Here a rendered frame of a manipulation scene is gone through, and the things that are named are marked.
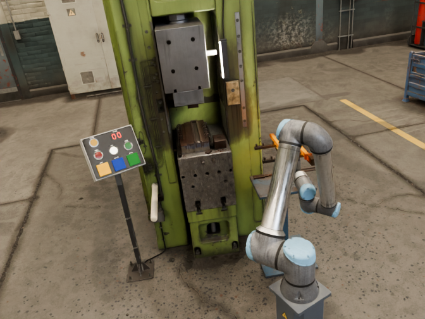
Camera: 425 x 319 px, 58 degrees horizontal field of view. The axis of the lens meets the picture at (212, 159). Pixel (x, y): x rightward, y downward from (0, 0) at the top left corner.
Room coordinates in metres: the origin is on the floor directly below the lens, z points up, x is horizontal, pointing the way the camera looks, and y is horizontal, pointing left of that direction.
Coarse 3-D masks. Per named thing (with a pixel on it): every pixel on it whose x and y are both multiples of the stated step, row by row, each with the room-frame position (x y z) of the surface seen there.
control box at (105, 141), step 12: (108, 132) 2.34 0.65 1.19; (120, 132) 2.36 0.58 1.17; (132, 132) 2.39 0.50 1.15; (84, 144) 2.25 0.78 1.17; (108, 144) 2.29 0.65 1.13; (120, 144) 2.32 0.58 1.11; (132, 144) 2.34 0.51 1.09; (108, 156) 2.25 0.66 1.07; (120, 156) 2.27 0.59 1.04; (96, 168) 2.18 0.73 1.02; (132, 168) 2.26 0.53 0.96; (96, 180) 2.14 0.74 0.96
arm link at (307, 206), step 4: (300, 200) 1.90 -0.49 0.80; (304, 200) 1.88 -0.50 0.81; (308, 200) 1.87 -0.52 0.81; (312, 200) 1.88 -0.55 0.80; (316, 200) 1.88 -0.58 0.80; (300, 204) 1.91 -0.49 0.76; (304, 204) 1.89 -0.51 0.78; (308, 204) 1.88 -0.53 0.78; (312, 204) 1.87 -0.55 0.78; (300, 208) 1.94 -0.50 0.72; (304, 208) 1.89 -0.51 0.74; (308, 208) 1.88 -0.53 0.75; (312, 208) 1.86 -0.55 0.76; (304, 212) 1.90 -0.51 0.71; (308, 212) 1.89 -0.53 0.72; (312, 212) 1.89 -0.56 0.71
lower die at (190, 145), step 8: (192, 120) 2.89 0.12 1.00; (200, 120) 2.89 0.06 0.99; (184, 128) 2.78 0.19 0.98; (192, 128) 2.72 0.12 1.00; (200, 128) 2.72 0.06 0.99; (184, 136) 2.64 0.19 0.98; (192, 136) 2.59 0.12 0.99; (200, 136) 2.55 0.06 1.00; (184, 144) 2.49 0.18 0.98; (192, 144) 2.47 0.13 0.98; (200, 144) 2.48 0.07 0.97; (208, 144) 2.48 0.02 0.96; (184, 152) 2.47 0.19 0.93; (192, 152) 2.47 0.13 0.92
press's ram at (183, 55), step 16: (160, 32) 2.47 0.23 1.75; (176, 32) 2.47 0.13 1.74; (192, 32) 2.48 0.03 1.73; (160, 48) 2.46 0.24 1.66; (176, 48) 2.47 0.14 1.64; (192, 48) 2.48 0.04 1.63; (160, 64) 2.46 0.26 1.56; (176, 64) 2.47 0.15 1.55; (192, 64) 2.48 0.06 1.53; (176, 80) 2.47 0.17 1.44; (192, 80) 2.48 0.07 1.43; (208, 80) 2.48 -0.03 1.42
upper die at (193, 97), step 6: (174, 90) 2.53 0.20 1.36; (198, 90) 2.48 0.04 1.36; (174, 96) 2.47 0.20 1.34; (180, 96) 2.47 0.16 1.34; (186, 96) 2.47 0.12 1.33; (192, 96) 2.48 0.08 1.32; (198, 96) 2.48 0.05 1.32; (174, 102) 2.47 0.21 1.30; (180, 102) 2.47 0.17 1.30; (186, 102) 2.47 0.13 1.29; (192, 102) 2.47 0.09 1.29; (198, 102) 2.48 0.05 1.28
